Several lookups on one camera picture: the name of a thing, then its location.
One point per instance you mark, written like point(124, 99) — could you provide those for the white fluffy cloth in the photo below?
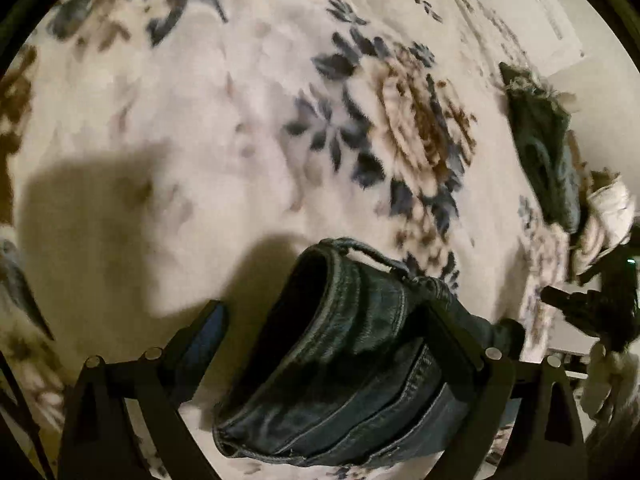
point(607, 380)

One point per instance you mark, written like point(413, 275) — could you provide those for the white floral blanket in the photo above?
point(240, 125)

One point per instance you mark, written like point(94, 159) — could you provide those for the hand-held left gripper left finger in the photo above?
point(206, 336)

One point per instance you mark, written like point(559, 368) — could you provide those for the black metal frame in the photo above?
point(20, 410)

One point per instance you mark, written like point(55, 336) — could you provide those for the dark jeans with frayed hem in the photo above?
point(542, 155)

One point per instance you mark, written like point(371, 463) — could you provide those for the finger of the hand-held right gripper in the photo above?
point(567, 305)

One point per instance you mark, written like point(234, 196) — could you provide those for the dark blue jeans pants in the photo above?
point(345, 360)

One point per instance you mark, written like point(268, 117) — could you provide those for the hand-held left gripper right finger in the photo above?
point(449, 341)

